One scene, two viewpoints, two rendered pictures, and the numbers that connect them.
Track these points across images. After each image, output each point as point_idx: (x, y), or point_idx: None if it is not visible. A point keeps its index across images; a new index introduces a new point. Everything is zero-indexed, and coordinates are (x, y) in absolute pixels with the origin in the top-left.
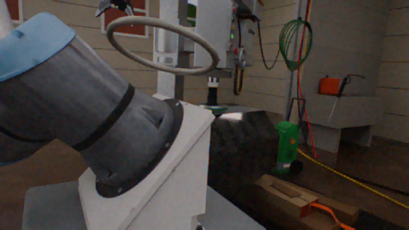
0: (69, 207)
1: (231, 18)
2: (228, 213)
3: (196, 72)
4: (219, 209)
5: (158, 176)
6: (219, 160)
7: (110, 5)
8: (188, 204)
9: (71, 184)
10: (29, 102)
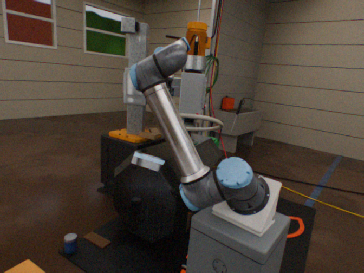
0: (221, 220)
1: (206, 88)
2: None
3: (199, 130)
4: None
5: (272, 206)
6: None
7: None
8: (273, 212)
9: (205, 211)
10: (244, 190)
